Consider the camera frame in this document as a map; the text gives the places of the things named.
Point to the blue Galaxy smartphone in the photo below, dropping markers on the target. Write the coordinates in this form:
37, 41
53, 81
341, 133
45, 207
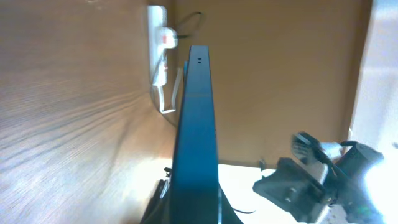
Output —
194, 192

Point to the white power strip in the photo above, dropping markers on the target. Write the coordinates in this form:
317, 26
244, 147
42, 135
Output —
157, 20

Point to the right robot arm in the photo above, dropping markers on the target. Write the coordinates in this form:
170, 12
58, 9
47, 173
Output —
327, 174

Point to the white USB charger plug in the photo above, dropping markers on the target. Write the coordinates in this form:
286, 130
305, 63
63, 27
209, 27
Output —
167, 38

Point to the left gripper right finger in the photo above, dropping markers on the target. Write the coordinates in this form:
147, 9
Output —
226, 214

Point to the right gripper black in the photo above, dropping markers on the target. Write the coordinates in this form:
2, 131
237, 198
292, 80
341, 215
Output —
292, 188

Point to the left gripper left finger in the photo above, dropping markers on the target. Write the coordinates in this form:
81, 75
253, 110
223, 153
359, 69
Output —
158, 208

